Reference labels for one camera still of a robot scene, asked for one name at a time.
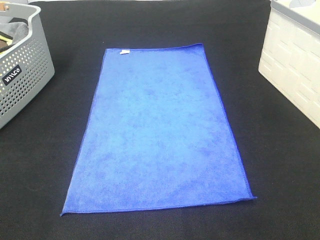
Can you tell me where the black table cover cloth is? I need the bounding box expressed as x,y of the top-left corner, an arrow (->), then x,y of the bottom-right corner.
0,0 -> 320,240

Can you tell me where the yellow black sponge in basket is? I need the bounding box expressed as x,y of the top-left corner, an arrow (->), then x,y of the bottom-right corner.
0,32 -> 13,48

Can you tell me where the blue microfiber towel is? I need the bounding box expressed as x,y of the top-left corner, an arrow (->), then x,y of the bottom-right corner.
62,43 -> 254,214

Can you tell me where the grey cloth in basket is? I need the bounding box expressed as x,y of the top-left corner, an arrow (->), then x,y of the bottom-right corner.
0,22 -> 29,42

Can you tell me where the white plastic storage box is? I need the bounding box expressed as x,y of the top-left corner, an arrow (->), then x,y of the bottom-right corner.
258,0 -> 320,126

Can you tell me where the grey perforated plastic basket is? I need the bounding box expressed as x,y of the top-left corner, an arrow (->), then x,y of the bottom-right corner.
0,2 -> 55,127

